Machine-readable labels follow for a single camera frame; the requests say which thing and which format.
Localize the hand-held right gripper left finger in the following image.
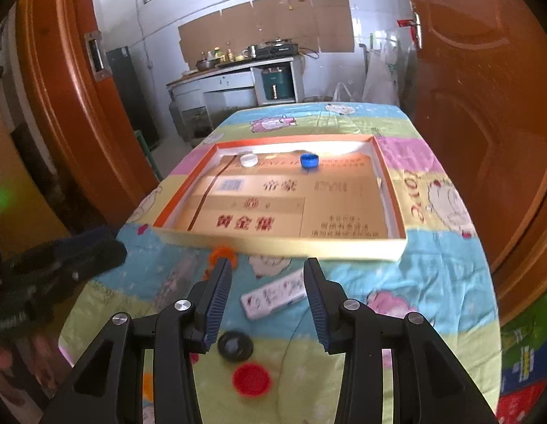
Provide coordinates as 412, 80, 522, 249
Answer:
39, 257, 234, 424

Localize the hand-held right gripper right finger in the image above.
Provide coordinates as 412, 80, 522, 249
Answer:
303, 257, 499, 424

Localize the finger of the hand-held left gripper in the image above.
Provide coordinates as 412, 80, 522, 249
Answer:
10, 226, 128, 281

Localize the black bottle cap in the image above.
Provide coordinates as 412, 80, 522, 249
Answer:
217, 330, 253, 362

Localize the small orange bottle cap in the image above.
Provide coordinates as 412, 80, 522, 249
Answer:
206, 246, 236, 277

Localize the orange-rimmed cardboard box tray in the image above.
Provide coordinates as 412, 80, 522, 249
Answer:
152, 135, 407, 262

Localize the red bottle cap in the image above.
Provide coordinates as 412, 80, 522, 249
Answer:
232, 362, 272, 396

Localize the person's left hand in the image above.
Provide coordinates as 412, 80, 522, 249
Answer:
0, 333, 59, 407

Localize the flattened printed cardboard carton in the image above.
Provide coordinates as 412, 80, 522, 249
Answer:
185, 152, 391, 239

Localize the colourful cartoon printed blanket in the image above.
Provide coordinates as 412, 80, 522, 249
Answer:
61, 101, 504, 424

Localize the orange door with latch plate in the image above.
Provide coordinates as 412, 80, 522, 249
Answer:
14, 0, 161, 235

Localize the black tall cabinet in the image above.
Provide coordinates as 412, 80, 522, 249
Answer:
106, 46, 161, 151

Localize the stack of green cartons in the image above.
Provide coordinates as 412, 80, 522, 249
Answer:
499, 291, 547, 402

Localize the white kitchen counter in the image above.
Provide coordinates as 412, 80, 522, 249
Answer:
167, 55, 306, 142

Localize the teal air fryer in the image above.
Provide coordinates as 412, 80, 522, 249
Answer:
261, 67, 292, 102

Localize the large white plastic bag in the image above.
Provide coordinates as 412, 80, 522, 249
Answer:
362, 37, 400, 106

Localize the black gas stove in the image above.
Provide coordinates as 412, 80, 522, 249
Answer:
255, 41, 301, 59

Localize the red ribbon on door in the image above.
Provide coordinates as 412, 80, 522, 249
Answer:
397, 14, 422, 47

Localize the orange panelled door with handle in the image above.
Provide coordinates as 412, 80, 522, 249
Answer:
401, 0, 547, 314

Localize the cardboard sheet on wall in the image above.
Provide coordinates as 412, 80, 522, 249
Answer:
178, 0, 356, 71

